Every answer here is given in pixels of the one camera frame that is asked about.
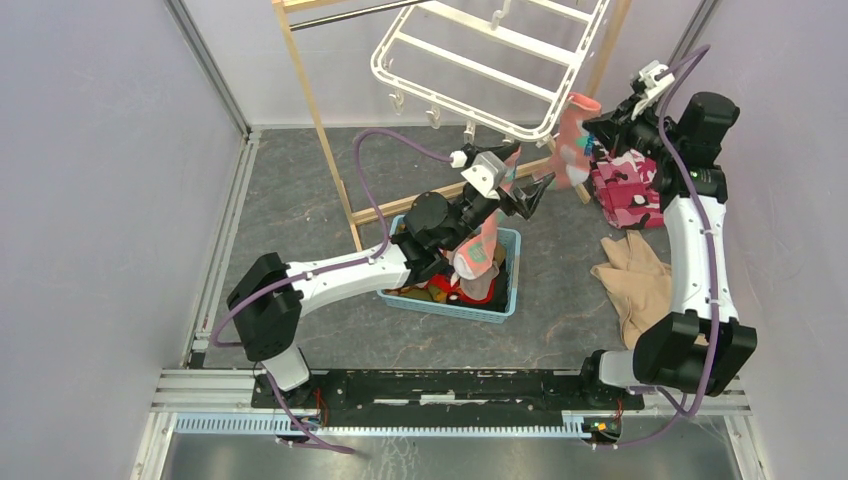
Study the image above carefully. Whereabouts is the beige cloth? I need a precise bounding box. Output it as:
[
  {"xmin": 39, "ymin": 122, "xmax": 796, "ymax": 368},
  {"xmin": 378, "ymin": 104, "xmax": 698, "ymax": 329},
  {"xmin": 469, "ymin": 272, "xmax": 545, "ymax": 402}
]
[{"xmin": 590, "ymin": 231, "xmax": 672, "ymax": 350}]

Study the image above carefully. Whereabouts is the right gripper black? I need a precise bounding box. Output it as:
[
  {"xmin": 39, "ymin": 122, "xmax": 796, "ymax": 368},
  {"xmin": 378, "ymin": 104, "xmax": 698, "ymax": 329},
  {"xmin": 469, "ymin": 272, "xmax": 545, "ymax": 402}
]
[{"xmin": 585, "ymin": 91, "xmax": 684, "ymax": 164}]

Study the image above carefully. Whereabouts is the white clip hanger frame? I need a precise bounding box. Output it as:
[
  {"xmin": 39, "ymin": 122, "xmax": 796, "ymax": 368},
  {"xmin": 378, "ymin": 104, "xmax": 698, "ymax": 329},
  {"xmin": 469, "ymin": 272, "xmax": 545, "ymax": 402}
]
[{"xmin": 370, "ymin": 1, "xmax": 611, "ymax": 141}]

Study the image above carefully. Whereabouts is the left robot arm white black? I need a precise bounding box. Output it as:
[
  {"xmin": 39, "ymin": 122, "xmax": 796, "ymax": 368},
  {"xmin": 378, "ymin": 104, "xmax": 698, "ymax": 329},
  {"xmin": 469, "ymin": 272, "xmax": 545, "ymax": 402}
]
[{"xmin": 227, "ymin": 146, "xmax": 555, "ymax": 408}]

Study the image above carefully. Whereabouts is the black metal rod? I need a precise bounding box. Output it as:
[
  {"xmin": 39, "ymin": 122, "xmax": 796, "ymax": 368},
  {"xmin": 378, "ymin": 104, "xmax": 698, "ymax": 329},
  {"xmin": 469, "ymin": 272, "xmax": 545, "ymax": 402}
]
[{"xmin": 290, "ymin": 0, "xmax": 427, "ymax": 31}]

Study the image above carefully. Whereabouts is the red sock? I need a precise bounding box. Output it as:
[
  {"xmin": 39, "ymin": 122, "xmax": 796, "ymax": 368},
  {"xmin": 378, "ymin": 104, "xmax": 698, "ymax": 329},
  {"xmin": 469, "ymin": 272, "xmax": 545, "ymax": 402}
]
[{"xmin": 426, "ymin": 274, "xmax": 487, "ymax": 306}]

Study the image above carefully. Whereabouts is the olive yellow sock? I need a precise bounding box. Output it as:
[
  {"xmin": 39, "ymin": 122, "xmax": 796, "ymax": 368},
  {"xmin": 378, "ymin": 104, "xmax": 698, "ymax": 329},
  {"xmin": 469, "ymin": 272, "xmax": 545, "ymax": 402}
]
[{"xmin": 383, "ymin": 286, "xmax": 436, "ymax": 303}]

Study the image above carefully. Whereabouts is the grey brown striped sock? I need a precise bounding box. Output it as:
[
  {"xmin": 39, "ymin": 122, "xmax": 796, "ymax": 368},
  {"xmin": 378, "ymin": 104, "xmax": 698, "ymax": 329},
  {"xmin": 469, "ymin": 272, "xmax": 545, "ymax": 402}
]
[{"xmin": 459, "ymin": 264, "xmax": 500, "ymax": 304}]

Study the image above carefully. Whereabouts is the toothed cable rail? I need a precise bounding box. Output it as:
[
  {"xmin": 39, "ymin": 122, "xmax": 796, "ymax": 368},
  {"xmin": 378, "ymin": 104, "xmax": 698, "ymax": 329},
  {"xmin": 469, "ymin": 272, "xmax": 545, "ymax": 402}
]
[{"xmin": 174, "ymin": 413, "xmax": 591, "ymax": 440}]

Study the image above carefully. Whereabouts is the pink sock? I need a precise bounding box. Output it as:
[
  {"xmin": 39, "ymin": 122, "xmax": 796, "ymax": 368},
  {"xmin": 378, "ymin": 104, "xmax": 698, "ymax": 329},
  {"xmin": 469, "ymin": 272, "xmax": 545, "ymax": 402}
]
[
  {"xmin": 450, "ymin": 152, "xmax": 522, "ymax": 282},
  {"xmin": 532, "ymin": 93, "xmax": 601, "ymax": 189}
]

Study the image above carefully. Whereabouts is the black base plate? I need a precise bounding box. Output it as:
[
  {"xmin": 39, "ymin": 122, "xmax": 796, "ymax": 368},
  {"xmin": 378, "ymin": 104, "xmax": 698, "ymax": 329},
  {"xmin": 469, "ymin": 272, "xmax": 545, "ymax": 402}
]
[{"xmin": 283, "ymin": 369, "xmax": 645, "ymax": 428}]

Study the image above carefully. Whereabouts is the wooden rack frame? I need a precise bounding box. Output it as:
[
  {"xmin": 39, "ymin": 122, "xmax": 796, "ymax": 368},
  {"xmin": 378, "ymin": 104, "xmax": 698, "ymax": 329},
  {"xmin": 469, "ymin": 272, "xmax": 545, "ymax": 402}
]
[{"xmin": 272, "ymin": 1, "xmax": 631, "ymax": 249}]

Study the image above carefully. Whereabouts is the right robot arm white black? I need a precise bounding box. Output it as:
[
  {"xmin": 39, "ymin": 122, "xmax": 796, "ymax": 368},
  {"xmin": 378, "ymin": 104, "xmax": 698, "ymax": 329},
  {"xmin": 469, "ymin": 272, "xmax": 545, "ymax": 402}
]
[{"xmin": 577, "ymin": 92, "xmax": 757, "ymax": 408}]

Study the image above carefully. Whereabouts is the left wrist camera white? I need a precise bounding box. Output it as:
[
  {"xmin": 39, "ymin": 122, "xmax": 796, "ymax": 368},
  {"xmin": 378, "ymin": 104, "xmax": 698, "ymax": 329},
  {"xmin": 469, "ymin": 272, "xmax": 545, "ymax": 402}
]
[{"xmin": 449, "ymin": 151, "xmax": 507, "ymax": 199}]

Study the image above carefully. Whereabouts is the blue plastic basket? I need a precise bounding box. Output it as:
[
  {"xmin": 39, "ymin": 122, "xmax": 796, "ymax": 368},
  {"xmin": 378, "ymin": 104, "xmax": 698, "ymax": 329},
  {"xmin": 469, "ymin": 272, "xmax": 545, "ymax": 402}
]
[{"xmin": 377, "ymin": 227, "xmax": 522, "ymax": 324}]

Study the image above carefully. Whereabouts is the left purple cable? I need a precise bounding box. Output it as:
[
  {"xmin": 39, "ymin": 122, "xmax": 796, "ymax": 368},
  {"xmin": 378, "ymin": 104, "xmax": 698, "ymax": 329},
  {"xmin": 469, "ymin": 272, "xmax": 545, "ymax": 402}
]
[{"xmin": 210, "ymin": 128, "xmax": 456, "ymax": 350}]

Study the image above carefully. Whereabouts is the pink camouflage bag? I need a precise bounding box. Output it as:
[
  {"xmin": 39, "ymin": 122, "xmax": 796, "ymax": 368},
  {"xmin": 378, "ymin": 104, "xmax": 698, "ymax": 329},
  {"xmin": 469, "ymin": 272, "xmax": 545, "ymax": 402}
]
[{"xmin": 590, "ymin": 150, "xmax": 664, "ymax": 230}]

